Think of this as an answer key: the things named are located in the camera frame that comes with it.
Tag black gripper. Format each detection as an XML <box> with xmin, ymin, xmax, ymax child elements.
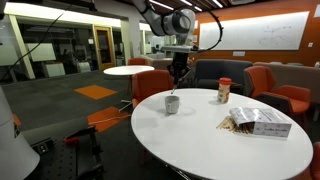
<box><xmin>167</xmin><ymin>52</ymin><xmax>190</xmax><ymax>81</ymax></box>

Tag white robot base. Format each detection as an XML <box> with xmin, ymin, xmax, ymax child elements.
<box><xmin>0</xmin><ymin>88</ymin><xmax>40</xmax><ymax>180</ymax></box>

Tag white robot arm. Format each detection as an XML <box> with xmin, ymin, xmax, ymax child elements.
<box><xmin>132</xmin><ymin>0</ymin><xmax>195</xmax><ymax>83</ymax></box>

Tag white mug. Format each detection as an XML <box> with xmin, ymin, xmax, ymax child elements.
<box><xmin>165</xmin><ymin>95</ymin><xmax>180</xmax><ymax>114</ymax></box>

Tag dark blue sofa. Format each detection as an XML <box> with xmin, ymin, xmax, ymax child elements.
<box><xmin>194</xmin><ymin>59</ymin><xmax>253</xmax><ymax>94</ymax></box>

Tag orange armchair near table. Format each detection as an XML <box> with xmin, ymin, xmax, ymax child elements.
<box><xmin>132</xmin><ymin>70</ymin><xmax>173</xmax><ymax>107</ymax></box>

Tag far orange chair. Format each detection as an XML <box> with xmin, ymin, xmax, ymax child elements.
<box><xmin>127</xmin><ymin>58</ymin><xmax>148</xmax><ymax>65</ymax></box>

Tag red lid jar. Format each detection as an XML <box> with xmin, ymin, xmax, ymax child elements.
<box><xmin>217</xmin><ymin>78</ymin><xmax>232</xmax><ymax>103</ymax></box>

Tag small round white table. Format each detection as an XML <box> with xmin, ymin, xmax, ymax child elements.
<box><xmin>103</xmin><ymin>65</ymin><xmax>154</xmax><ymax>76</ymax></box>

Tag wooden stir sticks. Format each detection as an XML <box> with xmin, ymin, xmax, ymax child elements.
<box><xmin>217</xmin><ymin>116</ymin><xmax>253</xmax><ymax>134</ymax></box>

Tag wooden door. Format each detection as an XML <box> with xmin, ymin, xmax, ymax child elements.
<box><xmin>94</xmin><ymin>26</ymin><xmax>115</xmax><ymax>70</ymax></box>

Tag orange armchair right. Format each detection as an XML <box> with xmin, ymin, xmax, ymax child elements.
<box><xmin>244</xmin><ymin>66</ymin><xmax>311</xmax><ymax>115</ymax></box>

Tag white stir stick box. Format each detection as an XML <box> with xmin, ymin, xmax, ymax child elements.
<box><xmin>229</xmin><ymin>107</ymin><xmax>292</xmax><ymax>138</ymax></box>

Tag wrist camera mount plate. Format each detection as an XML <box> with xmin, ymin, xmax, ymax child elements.
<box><xmin>161</xmin><ymin>46</ymin><xmax>198</xmax><ymax>54</ymax></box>

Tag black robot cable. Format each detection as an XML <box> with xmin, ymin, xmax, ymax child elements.
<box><xmin>139</xmin><ymin>0</ymin><xmax>224</xmax><ymax>54</ymax></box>

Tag white cable on floor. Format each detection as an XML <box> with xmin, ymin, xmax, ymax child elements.
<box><xmin>87</xmin><ymin>113</ymin><xmax>132</xmax><ymax>126</ymax></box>

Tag wall whiteboard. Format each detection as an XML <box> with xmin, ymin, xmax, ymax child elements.
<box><xmin>198</xmin><ymin>11</ymin><xmax>310</xmax><ymax>52</ymax></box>

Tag black clamp with orange handle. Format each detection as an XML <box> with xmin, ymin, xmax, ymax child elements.
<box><xmin>63</xmin><ymin>126</ymin><xmax>105</xmax><ymax>180</ymax></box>

